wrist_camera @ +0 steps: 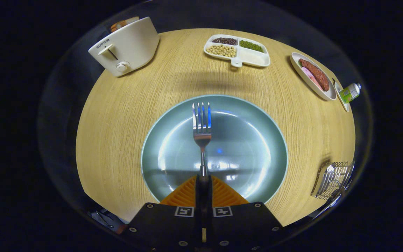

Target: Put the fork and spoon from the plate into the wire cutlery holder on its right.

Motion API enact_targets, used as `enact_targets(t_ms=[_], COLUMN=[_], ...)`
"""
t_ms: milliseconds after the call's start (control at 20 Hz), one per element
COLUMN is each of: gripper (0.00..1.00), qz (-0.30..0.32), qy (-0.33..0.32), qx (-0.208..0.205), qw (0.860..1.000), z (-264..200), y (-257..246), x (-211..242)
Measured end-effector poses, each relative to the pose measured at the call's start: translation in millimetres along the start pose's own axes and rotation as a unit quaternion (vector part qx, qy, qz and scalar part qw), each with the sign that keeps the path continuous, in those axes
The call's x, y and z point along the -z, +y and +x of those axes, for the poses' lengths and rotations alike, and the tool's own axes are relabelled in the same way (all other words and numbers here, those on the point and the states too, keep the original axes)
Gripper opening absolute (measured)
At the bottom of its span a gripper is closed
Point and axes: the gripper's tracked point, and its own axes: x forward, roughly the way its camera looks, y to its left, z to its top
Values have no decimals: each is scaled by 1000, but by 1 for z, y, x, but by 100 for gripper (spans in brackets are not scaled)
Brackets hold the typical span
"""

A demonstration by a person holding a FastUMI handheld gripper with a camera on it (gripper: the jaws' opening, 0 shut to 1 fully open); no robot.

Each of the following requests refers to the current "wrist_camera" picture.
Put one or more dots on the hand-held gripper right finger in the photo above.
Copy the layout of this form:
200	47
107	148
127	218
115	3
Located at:
209	199

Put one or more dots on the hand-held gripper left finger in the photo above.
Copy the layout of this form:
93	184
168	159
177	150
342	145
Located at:
198	199

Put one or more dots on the light blue plate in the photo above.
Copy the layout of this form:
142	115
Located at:
243	147

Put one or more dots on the steel perforated basket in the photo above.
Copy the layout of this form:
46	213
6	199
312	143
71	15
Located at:
334	178

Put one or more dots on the white divided dish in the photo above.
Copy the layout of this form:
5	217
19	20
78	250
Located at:
254	58

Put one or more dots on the yellow soybeans heap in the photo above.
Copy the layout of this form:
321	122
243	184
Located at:
221	50

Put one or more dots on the pink ham slices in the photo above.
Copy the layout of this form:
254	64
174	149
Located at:
310	77

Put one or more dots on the green beans heap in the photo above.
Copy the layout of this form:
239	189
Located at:
251	46

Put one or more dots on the dark beans heap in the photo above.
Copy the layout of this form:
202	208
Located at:
225	41

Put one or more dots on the white plate with food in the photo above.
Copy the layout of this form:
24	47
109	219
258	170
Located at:
330	95

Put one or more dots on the small white tray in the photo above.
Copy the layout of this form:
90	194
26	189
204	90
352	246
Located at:
344	104

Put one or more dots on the brown grilled meat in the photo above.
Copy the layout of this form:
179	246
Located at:
317	74

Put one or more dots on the white toaster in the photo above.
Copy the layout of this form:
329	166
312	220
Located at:
131	45

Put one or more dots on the green and silver bottle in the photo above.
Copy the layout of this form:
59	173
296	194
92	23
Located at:
349	93

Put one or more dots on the toasted bread slice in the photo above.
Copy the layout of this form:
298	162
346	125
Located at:
119	25

